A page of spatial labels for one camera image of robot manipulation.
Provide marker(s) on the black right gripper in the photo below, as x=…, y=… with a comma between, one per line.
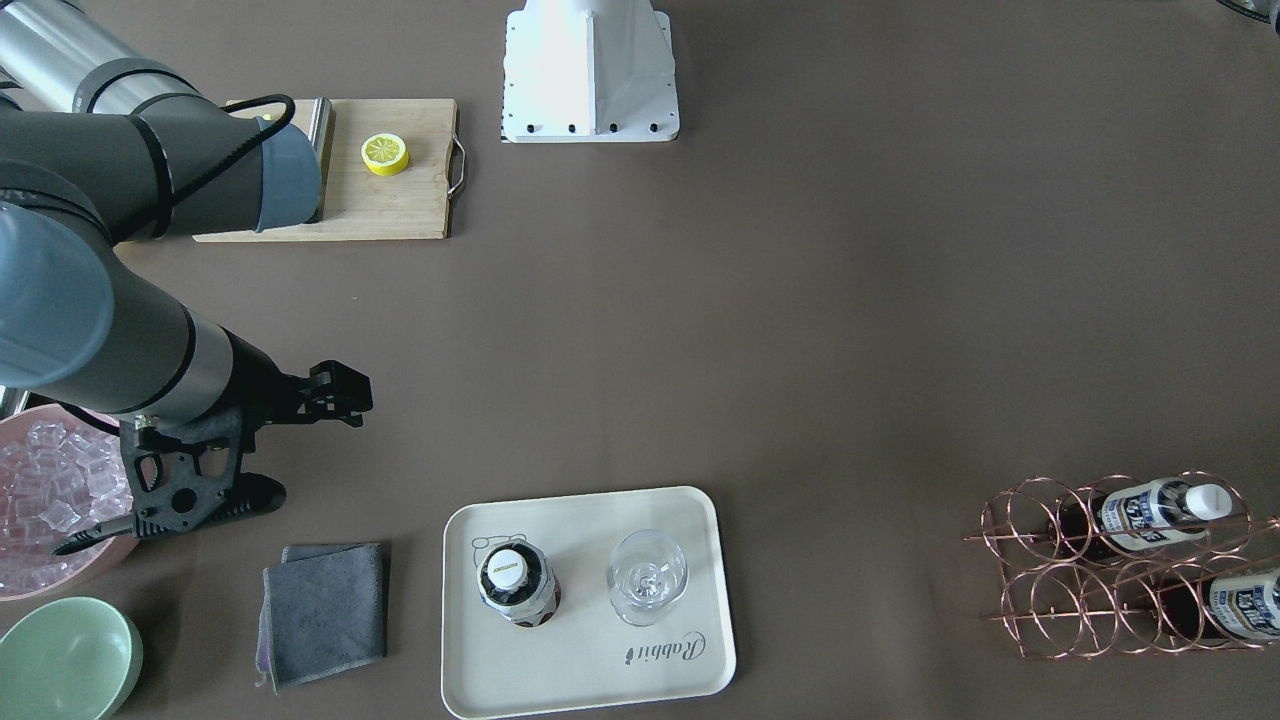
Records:
x=252, y=379

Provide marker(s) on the tea bottle white cap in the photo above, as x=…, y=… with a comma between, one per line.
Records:
x=1239, y=608
x=1106, y=527
x=516, y=580

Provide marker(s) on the copper wire bottle basket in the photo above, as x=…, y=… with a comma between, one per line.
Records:
x=1058, y=609

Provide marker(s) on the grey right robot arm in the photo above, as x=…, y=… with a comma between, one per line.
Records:
x=127, y=149

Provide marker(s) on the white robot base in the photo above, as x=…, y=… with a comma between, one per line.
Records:
x=589, y=72

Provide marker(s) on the grey folded cloth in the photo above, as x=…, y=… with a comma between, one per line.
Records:
x=324, y=611

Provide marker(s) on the bamboo cutting board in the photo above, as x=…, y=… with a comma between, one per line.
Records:
x=359, y=206

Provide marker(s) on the half lemon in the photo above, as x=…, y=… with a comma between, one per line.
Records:
x=385, y=154

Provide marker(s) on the steel muddler black tip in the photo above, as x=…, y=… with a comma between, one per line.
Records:
x=320, y=132

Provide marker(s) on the pink bowl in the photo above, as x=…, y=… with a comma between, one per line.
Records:
x=100, y=560

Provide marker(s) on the clear ice cubes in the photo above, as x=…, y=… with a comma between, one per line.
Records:
x=50, y=490

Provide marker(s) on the clear wine glass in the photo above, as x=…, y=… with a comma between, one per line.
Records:
x=647, y=573

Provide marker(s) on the cream rabbit tray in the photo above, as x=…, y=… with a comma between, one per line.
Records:
x=584, y=657

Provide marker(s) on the green bowl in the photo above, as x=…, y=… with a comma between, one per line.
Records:
x=76, y=658

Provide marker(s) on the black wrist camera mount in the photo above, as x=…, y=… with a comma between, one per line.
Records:
x=183, y=479

